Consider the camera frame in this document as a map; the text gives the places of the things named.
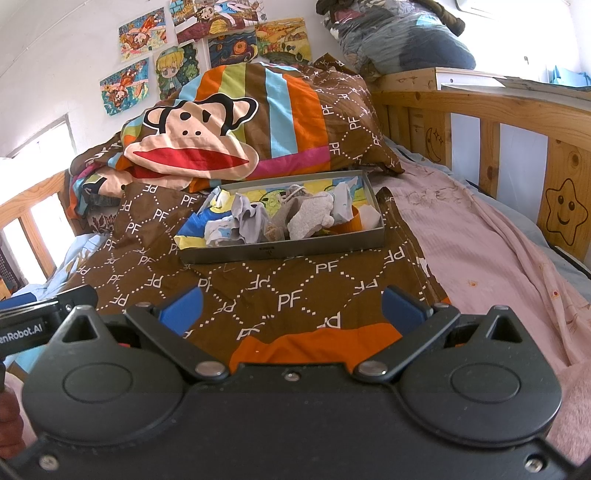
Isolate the pink bedsheet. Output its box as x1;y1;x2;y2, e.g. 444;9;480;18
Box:
376;143;591;467

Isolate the grey blue mattress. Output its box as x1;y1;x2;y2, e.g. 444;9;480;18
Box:
466;182;591;289

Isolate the orange blue cartoon poster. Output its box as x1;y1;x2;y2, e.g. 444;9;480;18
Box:
100;58;151;116

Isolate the wooden bed end board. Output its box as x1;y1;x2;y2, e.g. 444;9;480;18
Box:
0;168;70;287

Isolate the white sock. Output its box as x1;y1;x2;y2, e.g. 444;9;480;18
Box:
358;205;384;229

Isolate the white air conditioner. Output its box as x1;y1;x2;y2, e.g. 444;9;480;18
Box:
455;0;499;14

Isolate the person's left hand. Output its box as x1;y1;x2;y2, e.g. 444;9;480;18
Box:
0;390;24;459

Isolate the monkey printed pillow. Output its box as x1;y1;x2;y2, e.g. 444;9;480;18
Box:
67;138;134;222

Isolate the grey shallow box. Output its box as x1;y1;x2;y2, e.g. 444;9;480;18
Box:
178;170;386;265

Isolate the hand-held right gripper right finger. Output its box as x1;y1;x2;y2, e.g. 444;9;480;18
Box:
353;285;532;384

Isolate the brown lattice printed blanket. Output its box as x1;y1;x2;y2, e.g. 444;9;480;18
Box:
55;180;455;372

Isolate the wooden bed guard rail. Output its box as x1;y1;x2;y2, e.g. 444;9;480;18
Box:
372;67;591;259

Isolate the anime girl jigsaw poster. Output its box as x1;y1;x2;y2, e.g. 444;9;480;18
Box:
171;0;269;44

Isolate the plastic bag of clothes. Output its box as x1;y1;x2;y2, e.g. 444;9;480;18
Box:
323;0;476;77

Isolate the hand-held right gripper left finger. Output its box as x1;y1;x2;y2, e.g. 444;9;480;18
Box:
50;286;230;383

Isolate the light blue blanket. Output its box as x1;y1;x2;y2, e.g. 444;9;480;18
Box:
0;233;114;370

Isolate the orange fox girl poster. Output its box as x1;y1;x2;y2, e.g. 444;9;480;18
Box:
119;7;167;63

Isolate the white blue printed cloth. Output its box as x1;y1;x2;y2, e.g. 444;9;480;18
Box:
204;217;245;246

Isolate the monkey face striped quilt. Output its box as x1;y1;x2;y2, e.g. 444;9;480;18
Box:
121;60;404;192

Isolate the dark swirl poster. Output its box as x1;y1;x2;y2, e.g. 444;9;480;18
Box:
208;33;258;69

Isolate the orange fabric band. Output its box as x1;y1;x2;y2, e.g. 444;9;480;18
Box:
329;205;365;234

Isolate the yellow landscape poster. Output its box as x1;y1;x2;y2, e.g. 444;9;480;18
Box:
255;17;312;65

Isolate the blond character poster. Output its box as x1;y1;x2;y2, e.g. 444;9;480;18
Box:
154;42;200;100

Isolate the window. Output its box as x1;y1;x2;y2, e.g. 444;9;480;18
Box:
0;113;77;161

